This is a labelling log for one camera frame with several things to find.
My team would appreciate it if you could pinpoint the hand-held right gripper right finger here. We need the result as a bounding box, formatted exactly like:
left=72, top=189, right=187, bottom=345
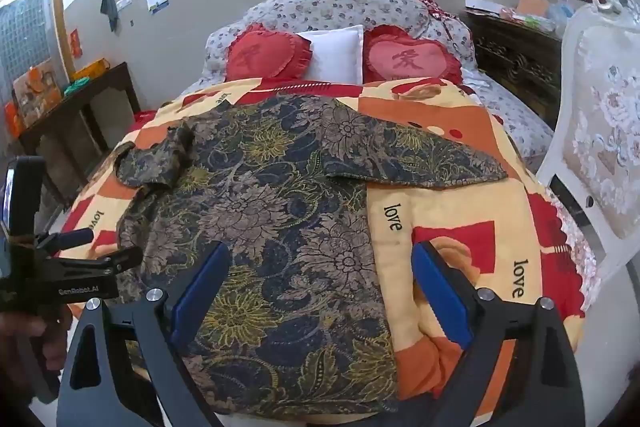
left=411, top=241, right=586, bottom=427

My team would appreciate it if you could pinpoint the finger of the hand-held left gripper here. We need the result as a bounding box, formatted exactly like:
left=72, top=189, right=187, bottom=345
left=50, top=247, right=144, bottom=281
left=47, top=229, right=96, bottom=254

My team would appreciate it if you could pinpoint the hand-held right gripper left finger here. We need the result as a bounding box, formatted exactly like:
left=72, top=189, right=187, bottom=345
left=56, top=241, right=232, bottom=427

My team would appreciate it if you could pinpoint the dark floral shirt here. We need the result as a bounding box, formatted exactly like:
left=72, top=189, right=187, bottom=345
left=114, top=94, right=508, bottom=418

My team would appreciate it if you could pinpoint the person's left hand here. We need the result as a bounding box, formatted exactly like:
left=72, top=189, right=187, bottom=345
left=0, top=306, right=74, bottom=389

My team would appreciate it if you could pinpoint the orange red printed blanket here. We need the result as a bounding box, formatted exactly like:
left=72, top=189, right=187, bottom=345
left=56, top=77, right=586, bottom=427

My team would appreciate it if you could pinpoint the small orange box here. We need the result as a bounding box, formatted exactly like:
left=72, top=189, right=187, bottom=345
left=4, top=102, right=23, bottom=138

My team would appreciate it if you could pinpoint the lace-edged bed cover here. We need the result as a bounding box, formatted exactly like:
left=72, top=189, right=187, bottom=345
left=545, top=187, right=601, bottom=308

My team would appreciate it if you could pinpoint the orange gift box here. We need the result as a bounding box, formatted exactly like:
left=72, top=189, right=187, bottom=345
left=12, top=66, right=63, bottom=128

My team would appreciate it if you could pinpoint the dark wooden side table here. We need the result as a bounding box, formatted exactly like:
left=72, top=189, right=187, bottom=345
left=17, top=62, right=142, bottom=208

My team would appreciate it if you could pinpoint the yellow box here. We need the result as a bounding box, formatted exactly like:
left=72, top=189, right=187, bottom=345
left=72, top=58, right=111, bottom=82

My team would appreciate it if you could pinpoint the glass block window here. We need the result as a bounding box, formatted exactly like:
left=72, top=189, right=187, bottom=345
left=0, top=0, right=66, bottom=108

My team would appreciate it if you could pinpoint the white floral upholstered chair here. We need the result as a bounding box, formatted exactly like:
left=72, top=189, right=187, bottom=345
left=535, top=0, right=640, bottom=298

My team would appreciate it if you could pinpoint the dark hanging cloth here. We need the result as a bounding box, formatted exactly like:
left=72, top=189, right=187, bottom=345
left=100, top=0, right=120, bottom=32

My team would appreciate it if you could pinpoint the pink-faced red heart pillow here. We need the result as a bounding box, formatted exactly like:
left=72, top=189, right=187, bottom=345
left=361, top=25, right=463, bottom=85

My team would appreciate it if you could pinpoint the dark red heart pillow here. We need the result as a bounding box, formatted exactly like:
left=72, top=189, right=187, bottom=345
left=225, top=23, right=313, bottom=80

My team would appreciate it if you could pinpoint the carved dark wooden cabinet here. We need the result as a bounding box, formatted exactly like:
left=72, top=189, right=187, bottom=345
left=465, top=9, right=566, bottom=130

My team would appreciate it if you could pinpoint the white pillow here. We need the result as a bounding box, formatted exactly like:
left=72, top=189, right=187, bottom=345
left=296, top=25, right=365, bottom=85

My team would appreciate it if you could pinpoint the red patterned cloth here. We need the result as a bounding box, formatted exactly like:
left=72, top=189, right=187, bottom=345
left=417, top=0, right=458, bottom=38

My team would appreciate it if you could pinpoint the floral upholstered bed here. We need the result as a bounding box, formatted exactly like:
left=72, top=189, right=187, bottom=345
left=172, top=0, right=556, bottom=158

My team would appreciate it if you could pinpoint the clear plastic bag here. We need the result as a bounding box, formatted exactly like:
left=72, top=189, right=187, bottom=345
left=547, top=0, right=576, bottom=25

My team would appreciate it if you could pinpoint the green cord bundle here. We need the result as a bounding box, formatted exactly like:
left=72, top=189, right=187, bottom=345
left=62, top=77, right=91, bottom=96

